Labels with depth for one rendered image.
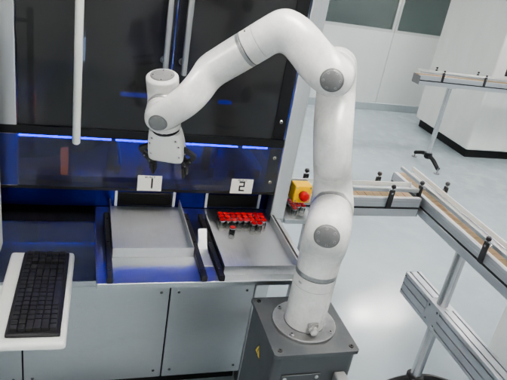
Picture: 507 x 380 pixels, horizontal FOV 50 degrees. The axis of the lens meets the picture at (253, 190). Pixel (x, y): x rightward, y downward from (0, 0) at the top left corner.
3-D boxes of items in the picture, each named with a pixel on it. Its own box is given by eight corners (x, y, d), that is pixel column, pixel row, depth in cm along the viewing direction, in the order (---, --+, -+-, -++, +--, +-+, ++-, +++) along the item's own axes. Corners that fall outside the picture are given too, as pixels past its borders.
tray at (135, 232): (109, 206, 202) (109, 197, 200) (179, 207, 210) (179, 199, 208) (112, 257, 173) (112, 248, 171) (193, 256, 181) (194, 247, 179)
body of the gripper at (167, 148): (142, 129, 146) (146, 162, 154) (179, 135, 145) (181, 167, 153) (152, 114, 152) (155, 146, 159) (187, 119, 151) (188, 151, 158)
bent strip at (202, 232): (195, 243, 189) (198, 228, 186) (204, 243, 190) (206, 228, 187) (204, 265, 177) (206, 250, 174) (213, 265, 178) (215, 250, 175)
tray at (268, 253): (204, 222, 203) (205, 213, 201) (270, 222, 211) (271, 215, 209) (223, 275, 174) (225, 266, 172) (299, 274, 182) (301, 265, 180)
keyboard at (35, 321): (24, 255, 179) (24, 249, 178) (69, 255, 183) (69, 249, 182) (4, 338, 144) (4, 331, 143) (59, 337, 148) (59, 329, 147)
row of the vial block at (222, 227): (217, 228, 200) (219, 217, 198) (263, 228, 205) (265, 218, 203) (218, 231, 198) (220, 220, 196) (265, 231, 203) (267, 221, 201)
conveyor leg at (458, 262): (398, 378, 262) (448, 241, 229) (415, 376, 264) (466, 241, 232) (408, 392, 254) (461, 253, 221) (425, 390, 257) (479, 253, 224)
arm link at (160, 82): (178, 129, 143) (182, 110, 150) (176, 85, 135) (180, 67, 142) (146, 127, 143) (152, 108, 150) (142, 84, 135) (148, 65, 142)
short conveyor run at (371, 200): (275, 216, 224) (281, 182, 218) (264, 198, 238) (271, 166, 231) (418, 218, 245) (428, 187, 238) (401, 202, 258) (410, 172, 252)
